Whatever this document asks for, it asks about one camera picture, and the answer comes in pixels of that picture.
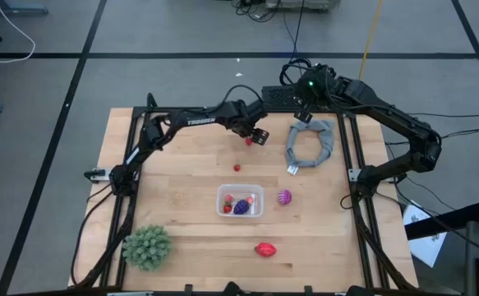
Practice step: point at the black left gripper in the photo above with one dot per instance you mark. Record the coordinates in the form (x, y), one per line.
(245, 117)

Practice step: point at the white paper sheet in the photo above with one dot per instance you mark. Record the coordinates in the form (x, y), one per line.
(426, 246)

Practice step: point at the black perforated computer case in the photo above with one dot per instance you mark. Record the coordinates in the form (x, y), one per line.
(278, 96)

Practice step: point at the clear plastic tupperware container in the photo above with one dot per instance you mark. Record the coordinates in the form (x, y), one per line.
(239, 191)

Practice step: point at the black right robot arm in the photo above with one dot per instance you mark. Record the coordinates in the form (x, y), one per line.
(391, 113)

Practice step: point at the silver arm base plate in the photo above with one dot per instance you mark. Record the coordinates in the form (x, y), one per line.
(354, 175)
(101, 174)

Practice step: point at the small red toy strawberry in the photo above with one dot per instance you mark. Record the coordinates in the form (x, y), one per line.
(248, 142)
(227, 209)
(237, 167)

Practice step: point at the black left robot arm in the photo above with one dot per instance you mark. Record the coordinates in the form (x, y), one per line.
(173, 121)

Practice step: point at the black aluminium table frame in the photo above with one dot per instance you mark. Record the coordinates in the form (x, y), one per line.
(140, 110)

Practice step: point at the purple toy grape bunch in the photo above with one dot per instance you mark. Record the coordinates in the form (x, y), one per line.
(242, 207)

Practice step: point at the magenta white-striped toy vegetable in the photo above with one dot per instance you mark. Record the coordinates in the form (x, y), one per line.
(285, 197)

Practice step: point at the black desk foot bar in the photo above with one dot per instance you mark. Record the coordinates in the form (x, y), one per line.
(448, 222)

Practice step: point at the green spiky artificial plant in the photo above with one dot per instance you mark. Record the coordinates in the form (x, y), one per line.
(146, 248)

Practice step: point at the person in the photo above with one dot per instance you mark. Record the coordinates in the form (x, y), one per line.
(358, 292)
(233, 289)

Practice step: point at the pink round toy berry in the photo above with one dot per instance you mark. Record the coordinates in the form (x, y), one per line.
(228, 198)
(250, 200)

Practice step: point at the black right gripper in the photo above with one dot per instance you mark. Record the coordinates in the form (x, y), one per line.
(315, 88)

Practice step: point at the black clamp bracket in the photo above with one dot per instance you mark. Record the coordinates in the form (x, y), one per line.
(187, 289)
(308, 289)

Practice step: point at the red toy dragon fruit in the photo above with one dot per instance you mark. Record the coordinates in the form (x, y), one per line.
(265, 250)

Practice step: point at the grey equipment box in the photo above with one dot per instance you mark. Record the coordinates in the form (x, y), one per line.
(300, 4)

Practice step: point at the grey cloth band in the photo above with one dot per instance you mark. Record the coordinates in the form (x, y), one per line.
(327, 140)

